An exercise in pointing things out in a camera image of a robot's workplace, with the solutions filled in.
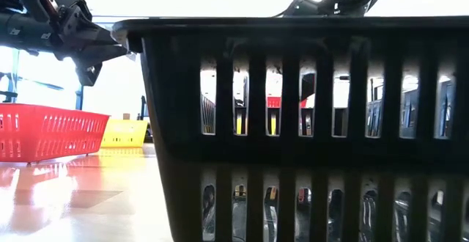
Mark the black computer monitor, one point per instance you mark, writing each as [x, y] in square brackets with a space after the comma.
[143, 106]

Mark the small cardboard box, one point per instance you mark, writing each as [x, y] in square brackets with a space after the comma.
[126, 116]

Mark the large bright window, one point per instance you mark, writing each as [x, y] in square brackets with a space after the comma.
[44, 80]

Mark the yellow plastic basket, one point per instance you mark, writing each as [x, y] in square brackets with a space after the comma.
[124, 133]

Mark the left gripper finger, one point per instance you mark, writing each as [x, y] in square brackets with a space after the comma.
[88, 74]
[106, 49]

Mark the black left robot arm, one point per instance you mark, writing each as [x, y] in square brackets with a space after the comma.
[22, 29]

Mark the black plastic basket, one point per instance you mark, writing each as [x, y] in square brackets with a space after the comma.
[256, 150]

